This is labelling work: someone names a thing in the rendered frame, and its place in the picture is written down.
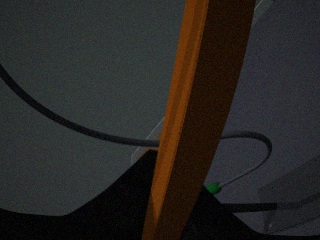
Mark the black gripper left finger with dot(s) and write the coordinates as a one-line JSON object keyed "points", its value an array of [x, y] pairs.
{"points": [[118, 213]]}

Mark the orange bar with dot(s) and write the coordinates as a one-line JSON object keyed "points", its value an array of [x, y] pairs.
{"points": [[213, 39]]}

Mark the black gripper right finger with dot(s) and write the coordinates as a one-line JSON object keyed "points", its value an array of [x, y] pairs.
{"points": [[210, 220]]}

